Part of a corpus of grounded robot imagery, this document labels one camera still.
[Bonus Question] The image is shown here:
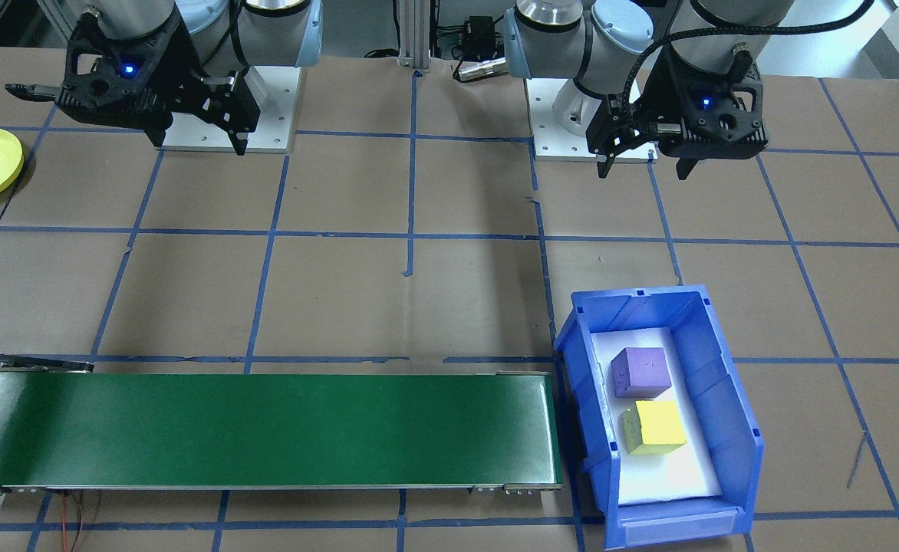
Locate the blue plastic storage bin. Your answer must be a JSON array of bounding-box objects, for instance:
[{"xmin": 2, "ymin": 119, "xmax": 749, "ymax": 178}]
[{"xmin": 554, "ymin": 284, "xmax": 767, "ymax": 551}]

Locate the silver cylindrical connector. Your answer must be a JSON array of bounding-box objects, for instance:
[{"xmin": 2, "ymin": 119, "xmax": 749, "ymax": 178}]
[{"xmin": 453, "ymin": 57, "xmax": 509, "ymax": 82}]

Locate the aluminium profile post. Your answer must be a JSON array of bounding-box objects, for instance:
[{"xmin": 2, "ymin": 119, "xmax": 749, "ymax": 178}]
[{"xmin": 394, "ymin": 0, "xmax": 438, "ymax": 74}]

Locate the black power adapter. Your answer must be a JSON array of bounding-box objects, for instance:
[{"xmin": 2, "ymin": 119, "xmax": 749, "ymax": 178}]
[{"xmin": 449, "ymin": 15, "xmax": 506, "ymax": 53}]

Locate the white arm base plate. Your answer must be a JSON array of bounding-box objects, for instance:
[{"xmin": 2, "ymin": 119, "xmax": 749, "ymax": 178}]
[
  {"xmin": 163, "ymin": 65, "xmax": 301, "ymax": 155},
  {"xmin": 526, "ymin": 75, "xmax": 658, "ymax": 164}
]

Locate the white foam pad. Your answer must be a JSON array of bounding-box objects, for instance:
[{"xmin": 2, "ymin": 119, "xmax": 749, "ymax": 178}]
[{"xmin": 589, "ymin": 327, "xmax": 723, "ymax": 506}]

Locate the red thin wire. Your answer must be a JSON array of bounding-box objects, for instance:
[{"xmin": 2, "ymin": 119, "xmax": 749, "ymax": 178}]
[{"xmin": 57, "ymin": 491, "xmax": 102, "ymax": 552}]

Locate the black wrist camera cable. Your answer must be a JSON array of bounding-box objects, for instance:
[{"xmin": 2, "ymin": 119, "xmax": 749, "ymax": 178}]
[{"xmin": 623, "ymin": 0, "xmax": 877, "ymax": 117}]

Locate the green conveyor belt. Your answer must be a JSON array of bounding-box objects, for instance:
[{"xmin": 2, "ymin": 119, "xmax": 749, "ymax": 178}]
[{"xmin": 0, "ymin": 354, "xmax": 565, "ymax": 496}]

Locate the yellow foam block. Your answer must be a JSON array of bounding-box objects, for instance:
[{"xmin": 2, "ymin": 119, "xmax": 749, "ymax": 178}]
[{"xmin": 620, "ymin": 399, "xmax": 688, "ymax": 457}]

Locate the purple foam block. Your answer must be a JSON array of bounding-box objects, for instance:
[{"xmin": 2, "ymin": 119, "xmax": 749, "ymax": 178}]
[{"xmin": 611, "ymin": 347, "xmax": 673, "ymax": 400}]

